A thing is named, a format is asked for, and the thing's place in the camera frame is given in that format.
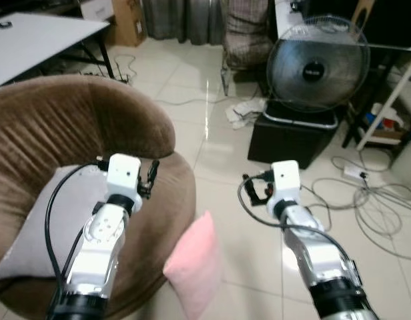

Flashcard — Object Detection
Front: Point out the pink pillow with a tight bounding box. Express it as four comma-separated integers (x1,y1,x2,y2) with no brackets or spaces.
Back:
163,211,225,320

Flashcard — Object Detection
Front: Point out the brown velvet round sofa chair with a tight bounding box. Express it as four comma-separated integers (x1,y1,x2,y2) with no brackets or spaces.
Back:
0,75,197,320

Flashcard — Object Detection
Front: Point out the grey pillow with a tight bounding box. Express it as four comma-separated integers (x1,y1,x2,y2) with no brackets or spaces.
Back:
0,164,110,281

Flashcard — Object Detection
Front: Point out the black storage box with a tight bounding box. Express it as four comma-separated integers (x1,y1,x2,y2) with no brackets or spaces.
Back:
247,100,340,170

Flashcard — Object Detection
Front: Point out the crumpled white cloth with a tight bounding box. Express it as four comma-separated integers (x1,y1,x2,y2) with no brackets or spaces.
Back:
225,98,268,130

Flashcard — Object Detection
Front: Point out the white power strip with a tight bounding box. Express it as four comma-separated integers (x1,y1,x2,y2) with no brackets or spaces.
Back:
343,164,368,183

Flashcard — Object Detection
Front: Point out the brown cardboard box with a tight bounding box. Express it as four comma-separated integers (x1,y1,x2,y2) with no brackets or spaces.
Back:
104,0,148,47

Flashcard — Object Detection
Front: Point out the grey curtain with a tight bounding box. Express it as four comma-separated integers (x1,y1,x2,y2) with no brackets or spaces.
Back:
141,0,227,47

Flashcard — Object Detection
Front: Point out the plaid fabric chair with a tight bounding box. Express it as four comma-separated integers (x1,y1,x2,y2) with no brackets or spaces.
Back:
220,0,277,95

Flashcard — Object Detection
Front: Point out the white table with black legs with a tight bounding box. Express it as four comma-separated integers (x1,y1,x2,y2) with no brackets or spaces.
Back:
0,11,117,90

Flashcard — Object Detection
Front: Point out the small white box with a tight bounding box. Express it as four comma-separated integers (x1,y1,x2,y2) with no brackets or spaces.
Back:
80,0,117,21

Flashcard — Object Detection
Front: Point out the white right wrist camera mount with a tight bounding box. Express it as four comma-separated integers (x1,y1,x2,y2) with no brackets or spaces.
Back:
270,160,302,205

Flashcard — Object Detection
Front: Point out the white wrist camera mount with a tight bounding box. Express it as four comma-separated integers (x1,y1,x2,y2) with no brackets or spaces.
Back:
270,160,302,205
105,153,143,202

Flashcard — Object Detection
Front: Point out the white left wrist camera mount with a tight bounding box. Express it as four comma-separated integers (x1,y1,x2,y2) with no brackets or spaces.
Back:
105,153,143,202

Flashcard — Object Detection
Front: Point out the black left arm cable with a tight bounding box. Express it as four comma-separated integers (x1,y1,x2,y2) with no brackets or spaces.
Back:
44,157,110,315

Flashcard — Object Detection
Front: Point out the grey floor cable bundle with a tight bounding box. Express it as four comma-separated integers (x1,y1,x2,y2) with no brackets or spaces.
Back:
302,156,411,261

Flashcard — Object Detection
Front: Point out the white slanted rack frame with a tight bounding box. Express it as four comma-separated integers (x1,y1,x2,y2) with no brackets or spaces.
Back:
354,56,411,151

